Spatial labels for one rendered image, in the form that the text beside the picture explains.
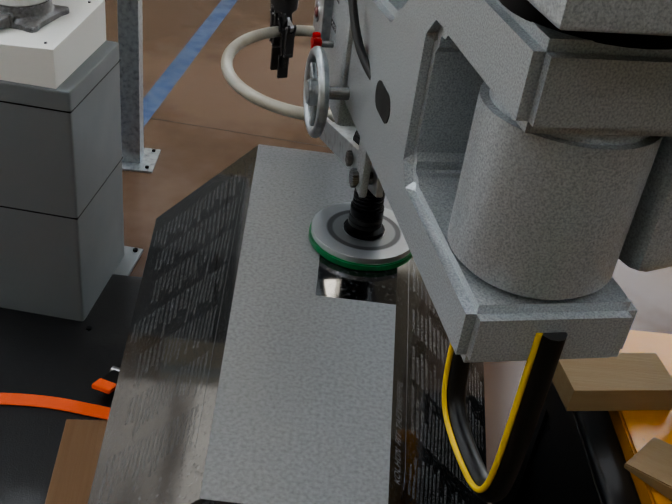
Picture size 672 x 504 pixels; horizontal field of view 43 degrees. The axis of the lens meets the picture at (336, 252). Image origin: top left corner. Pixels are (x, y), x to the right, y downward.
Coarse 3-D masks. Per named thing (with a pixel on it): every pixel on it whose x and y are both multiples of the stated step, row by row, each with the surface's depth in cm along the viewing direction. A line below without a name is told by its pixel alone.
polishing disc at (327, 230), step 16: (336, 208) 179; (384, 208) 181; (320, 224) 173; (336, 224) 174; (384, 224) 176; (320, 240) 168; (336, 240) 169; (352, 240) 169; (384, 240) 171; (400, 240) 171; (336, 256) 166; (352, 256) 165; (368, 256) 165; (384, 256) 166; (400, 256) 167
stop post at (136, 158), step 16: (128, 0) 321; (128, 16) 325; (128, 32) 328; (128, 48) 332; (128, 64) 335; (128, 80) 339; (128, 96) 343; (128, 112) 347; (128, 128) 351; (128, 144) 355; (128, 160) 359; (144, 160) 362
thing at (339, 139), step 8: (328, 120) 179; (328, 128) 177; (336, 128) 171; (344, 128) 196; (352, 128) 197; (320, 136) 185; (328, 136) 177; (336, 136) 170; (344, 136) 163; (352, 136) 187; (328, 144) 177; (336, 144) 170; (344, 144) 163; (352, 144) 157; (336, 152) 170; (344, 152) 163; (352, 152) 156; (344, 160) 163; (352, 160) 156; (352, 168) 142; (352, 176) 141; (376, 176) 140; (352, 184) 141; (368, 184) 143; (376, 184) 140; (376, 192) 140
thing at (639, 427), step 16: (640, 336) 170; (656, 336) 171; (624, 352) 166; (640, 352) 166; (656, 352) 167; (624, 416) 150; (640, 416) 151; (656, 416) 151; (624, 432) 148; (640, 432) 148; (656, 432) 148; (624, 448) 148; (640, 448) 144; (640, 480) 140; (640, 496) 139; (656, 496) 136
